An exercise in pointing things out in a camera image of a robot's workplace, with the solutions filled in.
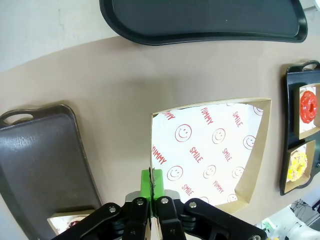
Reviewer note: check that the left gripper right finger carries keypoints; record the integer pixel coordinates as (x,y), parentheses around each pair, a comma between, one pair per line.
(200,220)

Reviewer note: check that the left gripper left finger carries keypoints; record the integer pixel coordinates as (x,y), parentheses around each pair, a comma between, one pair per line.
(112,225)

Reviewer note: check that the purple sprinkled donut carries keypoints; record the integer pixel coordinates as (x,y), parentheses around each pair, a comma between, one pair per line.
(72,224)

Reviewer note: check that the white red-printed liner paper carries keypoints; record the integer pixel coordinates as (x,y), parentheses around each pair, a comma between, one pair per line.
(57,222)
(306,127)
(295,149)

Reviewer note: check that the cardboard box with smile paper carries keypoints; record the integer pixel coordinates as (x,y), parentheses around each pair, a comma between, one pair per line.
(200,140)

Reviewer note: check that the yellow sprinkled donut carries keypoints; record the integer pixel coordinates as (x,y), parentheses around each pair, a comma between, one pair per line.
(295,165)

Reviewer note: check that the red glazed donut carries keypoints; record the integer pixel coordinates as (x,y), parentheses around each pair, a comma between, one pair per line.
(305,105)

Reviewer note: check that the black rimmed serving tray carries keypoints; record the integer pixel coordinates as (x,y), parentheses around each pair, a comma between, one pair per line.
(200,20)

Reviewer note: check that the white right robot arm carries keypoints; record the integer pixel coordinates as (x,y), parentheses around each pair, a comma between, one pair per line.
(300,225)

